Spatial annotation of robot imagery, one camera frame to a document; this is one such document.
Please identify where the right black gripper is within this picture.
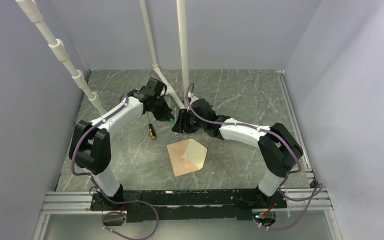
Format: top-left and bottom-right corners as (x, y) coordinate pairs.
(171, 109), (207, 134)

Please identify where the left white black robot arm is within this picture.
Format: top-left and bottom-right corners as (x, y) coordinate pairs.
(68, 77), (174, 210)

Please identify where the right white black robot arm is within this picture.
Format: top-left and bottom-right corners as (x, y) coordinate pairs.
(171, 98), (303, 208)

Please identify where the yellow black screwdriver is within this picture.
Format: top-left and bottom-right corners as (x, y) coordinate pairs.
(146, 112), (157, 140)

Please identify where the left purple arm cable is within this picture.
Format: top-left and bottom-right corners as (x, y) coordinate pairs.
(70, 93), (160, 240)

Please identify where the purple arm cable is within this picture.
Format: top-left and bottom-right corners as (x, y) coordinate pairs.
(184, 82), (324, 232)
(70, 93), (160, 240)

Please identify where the aluminium table frame rail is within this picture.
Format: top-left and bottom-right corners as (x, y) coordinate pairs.
(32, 70), (344, 240)

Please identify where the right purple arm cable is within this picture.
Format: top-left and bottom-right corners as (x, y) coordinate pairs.
(184, 82), (324, 232)

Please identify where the white PVC pipe frame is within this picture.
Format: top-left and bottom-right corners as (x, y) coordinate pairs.
(16, 0), (186, 115)

